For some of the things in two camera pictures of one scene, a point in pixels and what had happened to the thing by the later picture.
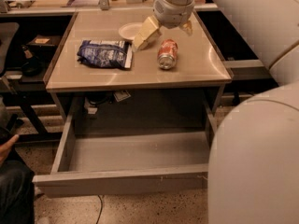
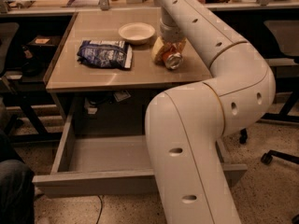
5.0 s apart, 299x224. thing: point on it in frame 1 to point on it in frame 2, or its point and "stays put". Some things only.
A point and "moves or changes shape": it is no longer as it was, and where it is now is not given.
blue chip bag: [103, 53] stays put
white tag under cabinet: [121, 95] stays put
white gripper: [174, 13] to [171, 35]
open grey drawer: [125, 163] stays put
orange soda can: [168, 50] moves or changes shape
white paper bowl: [130, 30] stays put
